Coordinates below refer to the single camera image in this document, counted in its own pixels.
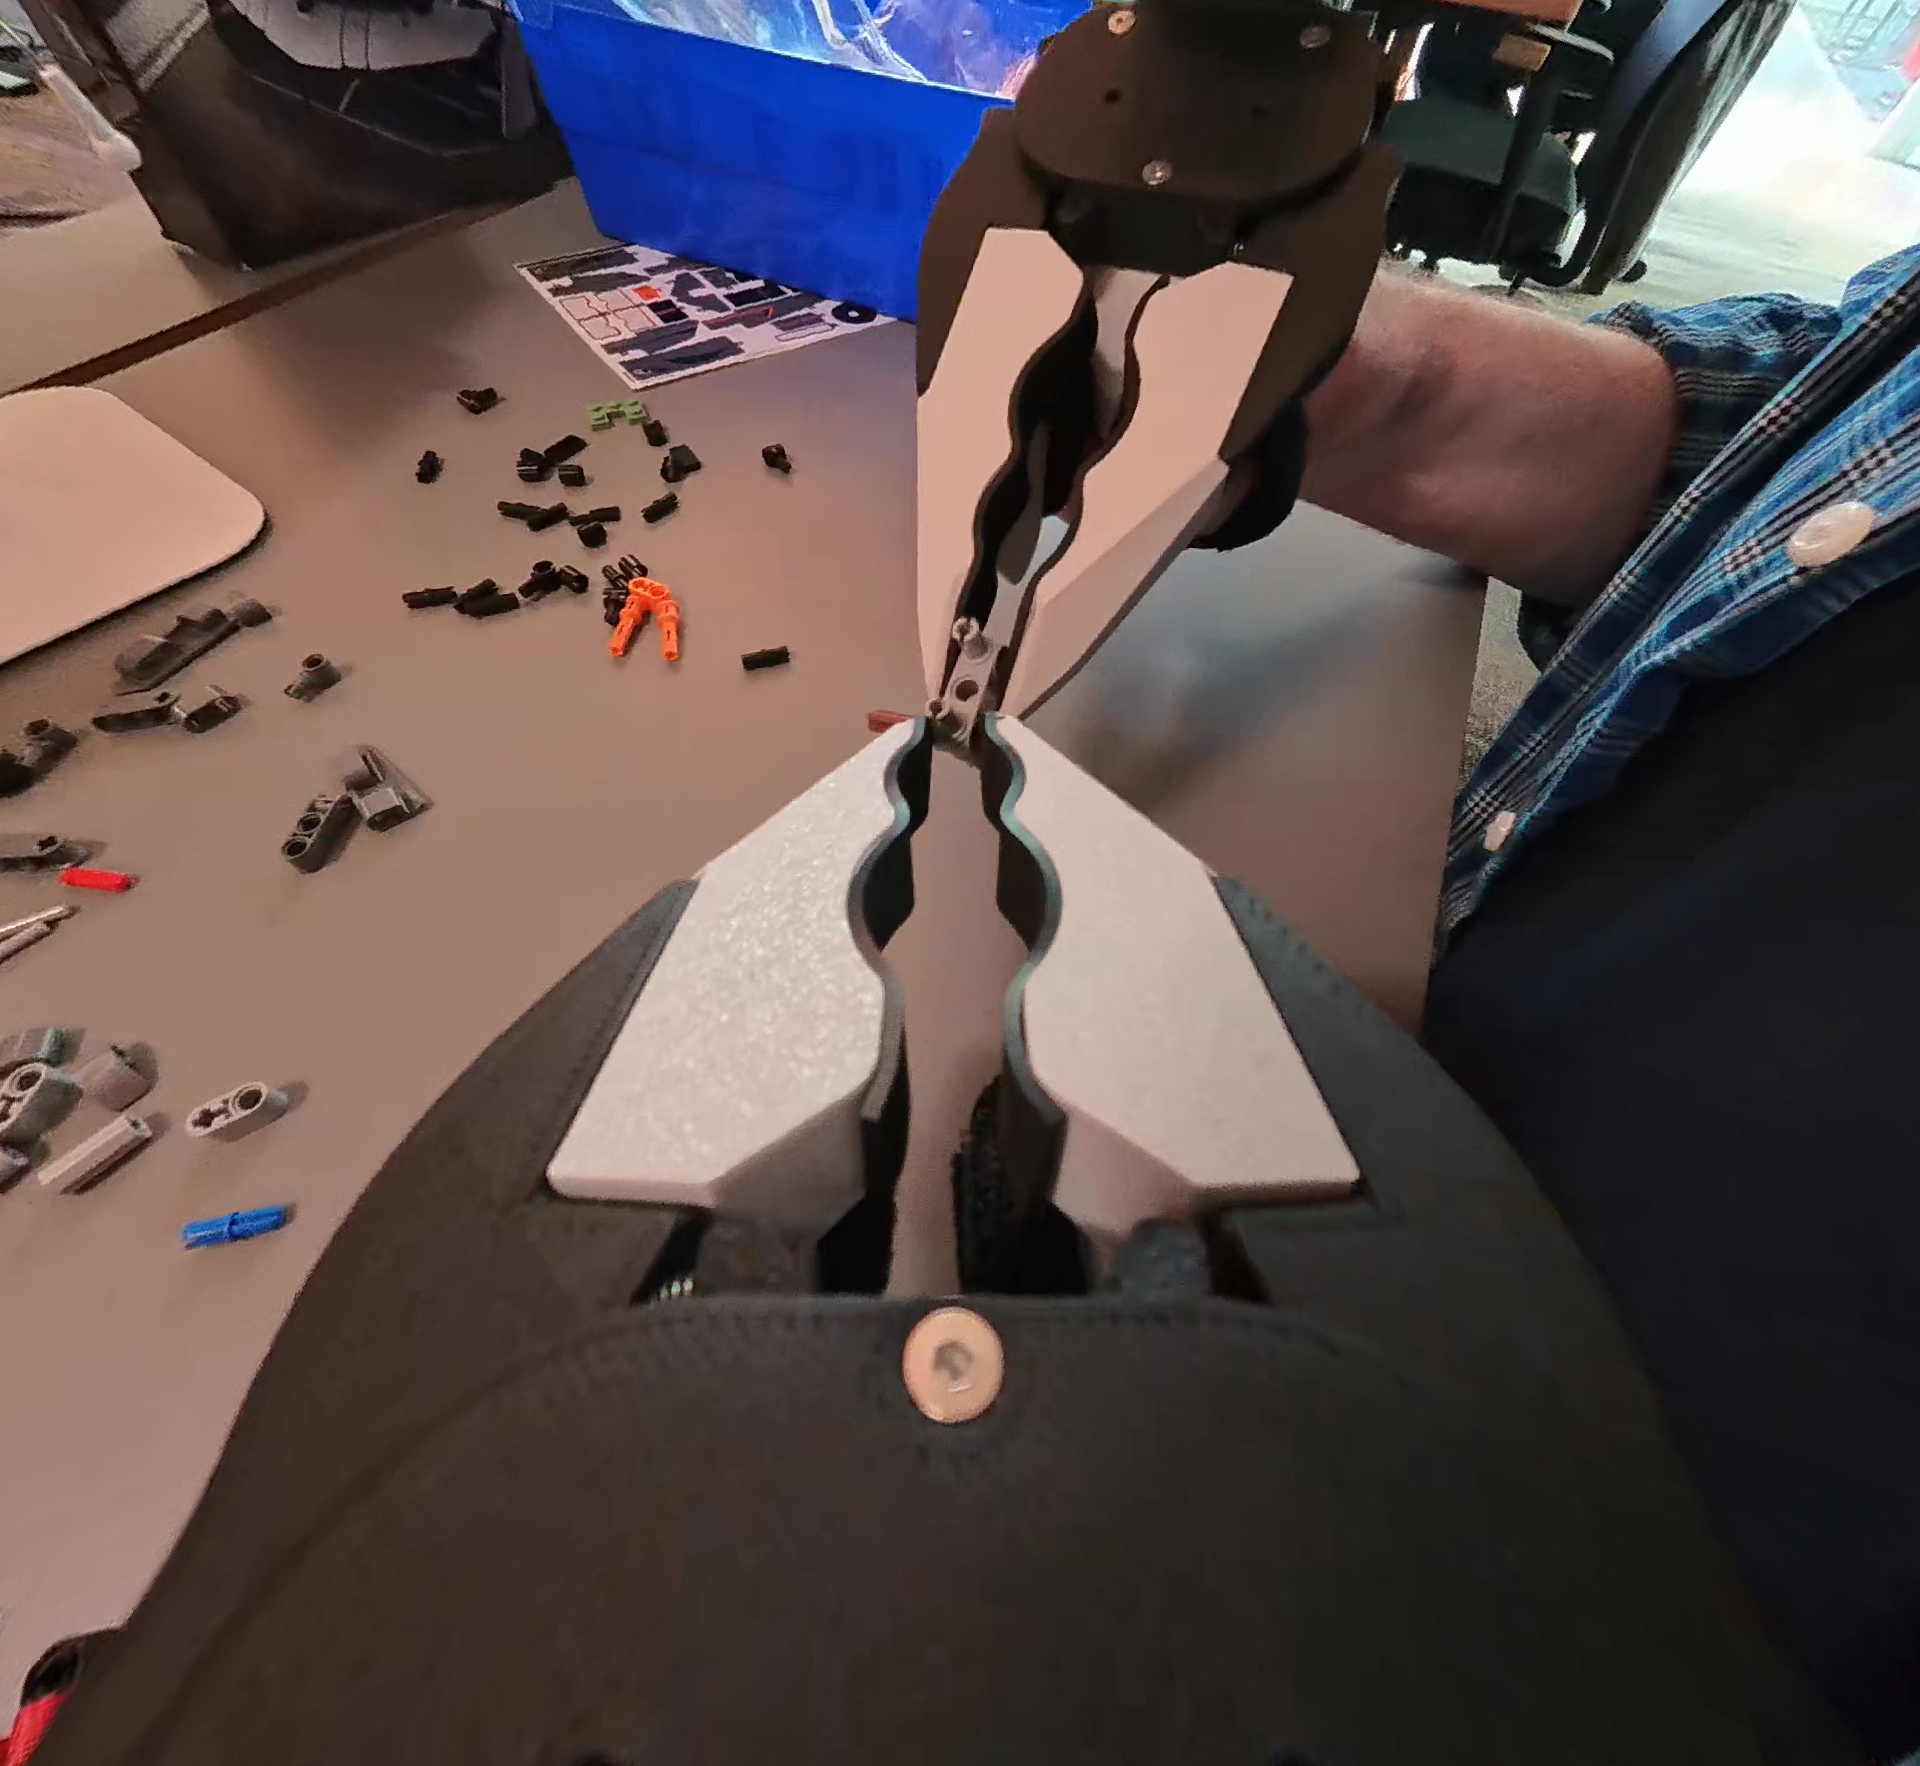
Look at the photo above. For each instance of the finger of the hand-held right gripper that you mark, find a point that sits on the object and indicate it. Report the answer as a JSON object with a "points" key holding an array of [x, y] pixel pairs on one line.
{"points": [[992, 342], [1154, 567]]}

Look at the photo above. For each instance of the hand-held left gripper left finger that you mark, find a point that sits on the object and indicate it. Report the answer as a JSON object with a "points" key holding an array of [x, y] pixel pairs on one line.
{"points": [[737, 1033]]}

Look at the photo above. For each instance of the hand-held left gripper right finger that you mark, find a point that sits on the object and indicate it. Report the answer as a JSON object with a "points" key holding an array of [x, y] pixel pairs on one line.
{"points": [[1186, 1033]]}

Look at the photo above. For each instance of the thin grey lego liftarm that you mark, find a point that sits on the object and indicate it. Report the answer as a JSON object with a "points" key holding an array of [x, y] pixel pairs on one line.
{"points": [[975, 663]]}

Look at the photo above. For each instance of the pile of dark lego connectors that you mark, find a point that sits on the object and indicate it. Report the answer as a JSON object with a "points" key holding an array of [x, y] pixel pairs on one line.
{"points": [[325, 831]]}

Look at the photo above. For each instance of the pile of black lego pins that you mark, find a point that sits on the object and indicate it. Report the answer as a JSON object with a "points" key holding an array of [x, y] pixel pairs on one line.
{"points": [[539, 515]]}

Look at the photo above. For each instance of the person's right forearm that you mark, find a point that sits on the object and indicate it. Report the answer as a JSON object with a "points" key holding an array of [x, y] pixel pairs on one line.
{"points": [[1469, 415]]}

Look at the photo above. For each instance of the lego sticker sheet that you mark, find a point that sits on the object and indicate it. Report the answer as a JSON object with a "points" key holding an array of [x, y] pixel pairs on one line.
{"points": [[689, 319]]}

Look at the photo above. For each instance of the green lego plate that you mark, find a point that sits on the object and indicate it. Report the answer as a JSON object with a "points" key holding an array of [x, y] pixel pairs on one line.
{"points": [[614, 411]]}

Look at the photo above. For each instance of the orange lego pin connector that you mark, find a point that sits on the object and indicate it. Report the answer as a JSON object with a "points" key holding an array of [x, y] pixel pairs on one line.
{"points": [[668, 624], [627, 624]]}

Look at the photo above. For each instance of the group of light grey lego pieces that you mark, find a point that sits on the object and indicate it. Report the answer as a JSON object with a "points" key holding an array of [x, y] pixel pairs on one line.
{"points": [[234, 1115]]}

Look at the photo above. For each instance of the blue lego pin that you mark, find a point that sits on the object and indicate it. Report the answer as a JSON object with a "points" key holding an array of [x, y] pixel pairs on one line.
{"points": [[234, 1224]]}

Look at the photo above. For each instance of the short red lego axle pin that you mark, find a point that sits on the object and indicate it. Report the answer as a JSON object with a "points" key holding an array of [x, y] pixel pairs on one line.
{"points": [[98, 880]]}

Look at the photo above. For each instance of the lego set box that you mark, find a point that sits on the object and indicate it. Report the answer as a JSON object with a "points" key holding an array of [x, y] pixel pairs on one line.
{"points": [[300, 70]]}

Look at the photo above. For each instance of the blue storage bin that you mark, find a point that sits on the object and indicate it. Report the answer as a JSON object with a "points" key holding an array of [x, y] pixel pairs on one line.
{"points": [[748, 192]]}

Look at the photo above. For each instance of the white stand with base plate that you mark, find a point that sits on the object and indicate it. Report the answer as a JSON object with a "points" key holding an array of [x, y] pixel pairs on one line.
{"points": [[104, 519]]}

